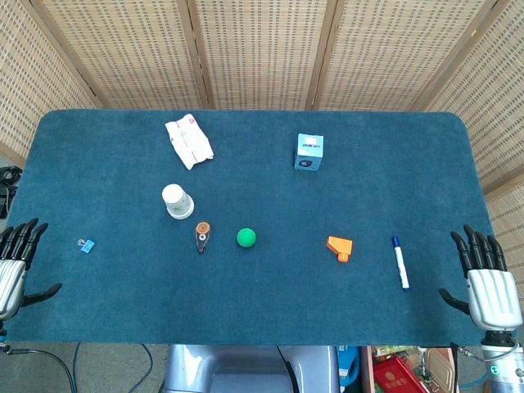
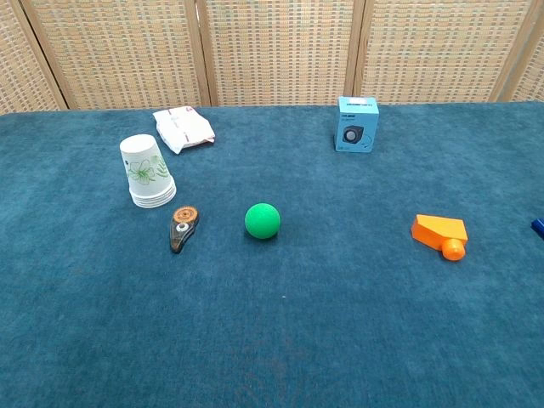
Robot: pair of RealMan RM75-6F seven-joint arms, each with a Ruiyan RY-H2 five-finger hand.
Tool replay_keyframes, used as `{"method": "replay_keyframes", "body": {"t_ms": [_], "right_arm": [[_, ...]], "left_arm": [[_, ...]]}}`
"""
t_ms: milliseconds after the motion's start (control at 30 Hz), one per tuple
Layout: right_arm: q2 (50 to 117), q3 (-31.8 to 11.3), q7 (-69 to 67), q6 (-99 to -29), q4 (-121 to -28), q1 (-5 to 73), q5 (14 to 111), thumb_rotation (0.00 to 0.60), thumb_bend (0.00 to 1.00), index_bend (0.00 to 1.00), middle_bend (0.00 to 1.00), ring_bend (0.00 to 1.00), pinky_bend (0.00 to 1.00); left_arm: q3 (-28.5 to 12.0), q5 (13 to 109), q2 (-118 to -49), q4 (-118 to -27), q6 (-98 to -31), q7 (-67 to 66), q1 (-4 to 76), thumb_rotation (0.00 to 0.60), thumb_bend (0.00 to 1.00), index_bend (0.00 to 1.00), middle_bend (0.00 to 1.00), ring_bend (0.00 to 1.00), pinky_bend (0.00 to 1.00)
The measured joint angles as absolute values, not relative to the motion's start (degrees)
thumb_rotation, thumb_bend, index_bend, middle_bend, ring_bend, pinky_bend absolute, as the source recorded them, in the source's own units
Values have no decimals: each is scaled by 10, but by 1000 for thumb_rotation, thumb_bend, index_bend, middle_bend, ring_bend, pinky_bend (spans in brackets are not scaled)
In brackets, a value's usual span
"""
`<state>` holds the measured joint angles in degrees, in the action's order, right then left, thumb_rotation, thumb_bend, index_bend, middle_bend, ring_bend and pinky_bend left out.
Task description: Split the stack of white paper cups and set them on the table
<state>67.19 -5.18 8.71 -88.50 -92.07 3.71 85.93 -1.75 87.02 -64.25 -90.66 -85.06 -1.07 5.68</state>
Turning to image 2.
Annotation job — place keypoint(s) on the white plastic snack bag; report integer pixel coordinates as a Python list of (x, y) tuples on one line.
[(185, 127)]

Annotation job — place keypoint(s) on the dark blue object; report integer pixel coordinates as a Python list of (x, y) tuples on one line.
[(539, 226)]

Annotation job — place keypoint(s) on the light blue speaker box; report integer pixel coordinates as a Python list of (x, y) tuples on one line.
[(356, 125)]

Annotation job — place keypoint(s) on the woven wooden screen panel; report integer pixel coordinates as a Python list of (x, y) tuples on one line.
[(533, 72), (433, 51), (127, 51), (276, 51), (17, 64)]

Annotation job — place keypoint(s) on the blue velvet tablecloth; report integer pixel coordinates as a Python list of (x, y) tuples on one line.
[(272, 319)]

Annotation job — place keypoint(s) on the orange wedge block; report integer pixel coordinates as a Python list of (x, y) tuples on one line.
[(440, 231)]

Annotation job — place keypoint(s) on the white floral paper cup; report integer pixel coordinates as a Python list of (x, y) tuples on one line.
[(150, 204), (149, 198), (150, 207), (142, 161), (149, 201)]

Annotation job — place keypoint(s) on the orange correction tape dispenser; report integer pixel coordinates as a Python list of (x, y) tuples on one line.
[(183, 227)]

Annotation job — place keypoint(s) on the green foam ball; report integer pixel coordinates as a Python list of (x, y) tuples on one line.
[(262, 221)]

